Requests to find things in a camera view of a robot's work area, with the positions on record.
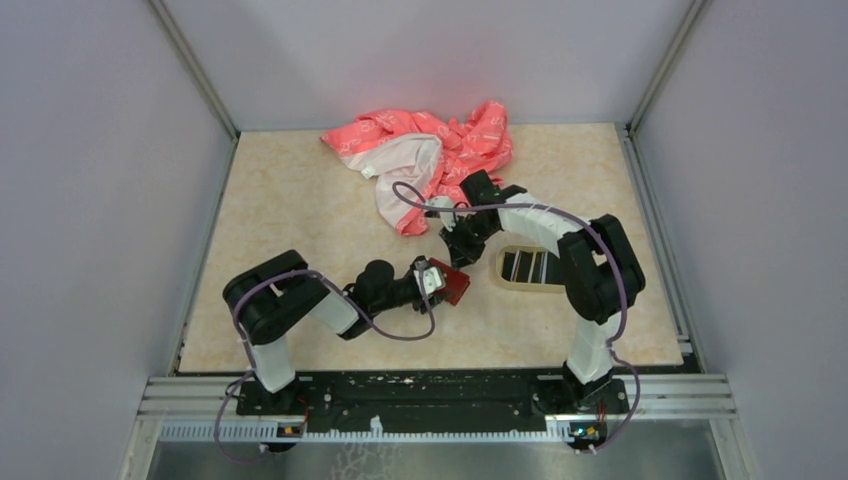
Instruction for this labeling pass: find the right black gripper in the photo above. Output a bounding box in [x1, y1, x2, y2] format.
[440, 214, 499, 271]

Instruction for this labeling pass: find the red card holder wallet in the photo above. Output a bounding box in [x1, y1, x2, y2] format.
[429, 258, 471, 306]

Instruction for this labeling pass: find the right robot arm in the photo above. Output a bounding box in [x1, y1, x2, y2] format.
[427, 171, 646, 412]

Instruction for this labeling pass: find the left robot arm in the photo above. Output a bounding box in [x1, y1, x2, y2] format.
[222, 250, 470, 414]

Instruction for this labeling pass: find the beige oval card tray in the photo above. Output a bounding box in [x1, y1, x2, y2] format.
[493, 245, 565, 294]

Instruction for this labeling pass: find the pink and white cloth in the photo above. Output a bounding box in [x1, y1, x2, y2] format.
[321, 100, 514, 236]

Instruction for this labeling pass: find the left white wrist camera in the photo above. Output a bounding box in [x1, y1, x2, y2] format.
[413, 266, 447, 298]

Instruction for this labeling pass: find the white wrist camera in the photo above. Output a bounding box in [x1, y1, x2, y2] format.
[413, 266, 447, 298]
[425, 196, 460, 231]

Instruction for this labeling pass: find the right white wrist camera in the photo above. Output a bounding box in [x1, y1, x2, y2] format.
[425, 196, 460, 231]

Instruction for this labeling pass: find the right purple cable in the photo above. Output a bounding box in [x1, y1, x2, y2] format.
[392, 181, 643, 452]

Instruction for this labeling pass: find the purple cable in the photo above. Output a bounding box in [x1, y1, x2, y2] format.
[213, 263, 439, 464]
[392, 181, 643, 452]

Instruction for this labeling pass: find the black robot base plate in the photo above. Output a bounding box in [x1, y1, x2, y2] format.
[236, 367, 630, 434]

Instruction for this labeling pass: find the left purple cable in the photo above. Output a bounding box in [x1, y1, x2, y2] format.
[213, 263, 439, 464]

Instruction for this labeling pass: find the aluminium front frame rail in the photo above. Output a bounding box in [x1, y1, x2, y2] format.
[138, 373, 737, 444]

